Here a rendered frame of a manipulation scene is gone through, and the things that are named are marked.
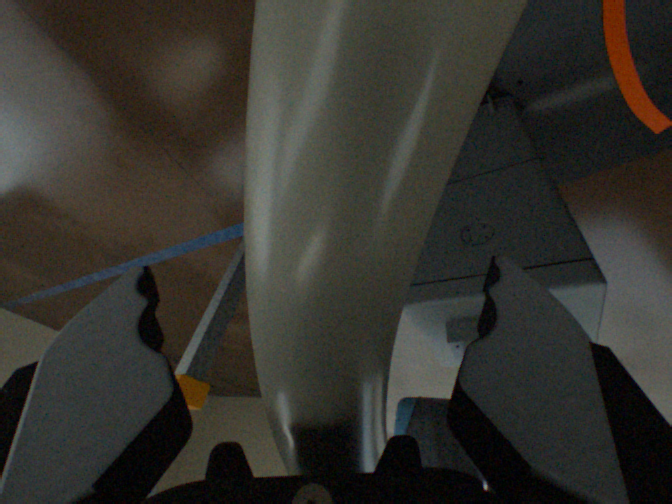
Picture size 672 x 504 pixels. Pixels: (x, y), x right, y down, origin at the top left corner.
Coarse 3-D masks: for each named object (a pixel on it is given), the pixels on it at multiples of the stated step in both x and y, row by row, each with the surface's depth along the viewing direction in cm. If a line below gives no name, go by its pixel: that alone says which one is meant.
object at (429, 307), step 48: (480, 144) 97; (528, 144) 86; (480, 192) 83; (528, 192) 75; (432, 240) 80; (480, 240) 73; (528, 240) 67; (576, 240) 61; (432, 288) 71; (480, 288) 65; (576, 288) 56; (432, 336) 81
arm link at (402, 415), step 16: (400, 400) 66; (416, 400) 64; (432, 400) 64; (448, 400) 64; (400, 416) 62; (416, 416) 61; (432, 416) 60; (400, 432) 60; (416, 432) 59; (432, 432) 58; (448, 432) 57; (432, 448) 56; (448, 448) 55; (432, 464) 54; (448, 464) 53; (464, 464) 54; (480, 480) 54
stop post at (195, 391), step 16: (240, 256) 132; (240, 272) 129; (224, 288) 121; (240, 288) 126; (224, 304) 118; (208, 320) 112; (224, 320) 116; (208, 336) 109; (192, 352) 104; (208, 352) 107; (192, 368) 101; (208, 368) 106; (192, 384) 98; (208, 384) 102; (192, 400) 96
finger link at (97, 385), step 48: (144, 288) 10; (96, 336) 8; (144, 336) 8; (48, 384) 6; (96, 384) 6; (144, 384) 6; (48, 432) 5; (96, 432) 5; (144, 432) 6; (48, 480) 5; (96, 480) 5; (144, 480) 6
